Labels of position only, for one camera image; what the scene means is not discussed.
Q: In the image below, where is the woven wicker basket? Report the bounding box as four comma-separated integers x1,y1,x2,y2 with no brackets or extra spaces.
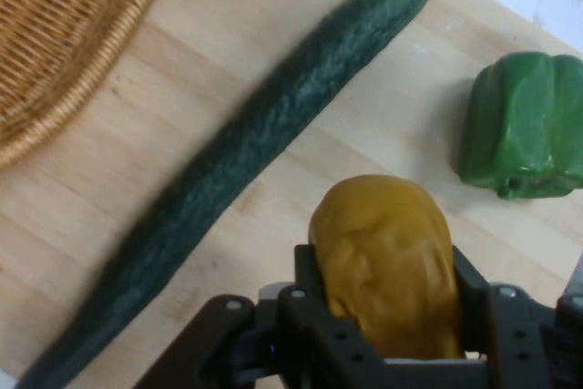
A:
0,0,182,172

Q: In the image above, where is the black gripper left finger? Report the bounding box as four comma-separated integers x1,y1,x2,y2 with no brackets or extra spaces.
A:
131,242,389,389

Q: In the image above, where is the green bell pepper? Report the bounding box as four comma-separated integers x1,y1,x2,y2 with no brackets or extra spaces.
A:
456,52,583,201

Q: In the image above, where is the wooden cutting board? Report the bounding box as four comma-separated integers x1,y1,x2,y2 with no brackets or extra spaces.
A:
0,0,583,389

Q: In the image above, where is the yellow-brown potato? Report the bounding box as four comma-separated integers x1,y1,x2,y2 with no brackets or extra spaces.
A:
308,173,466,362

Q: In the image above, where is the long dark green cucumber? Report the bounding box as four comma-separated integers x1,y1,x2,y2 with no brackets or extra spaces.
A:
13,0,436,389

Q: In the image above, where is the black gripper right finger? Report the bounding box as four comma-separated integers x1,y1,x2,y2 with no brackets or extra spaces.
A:
450,244,583,389

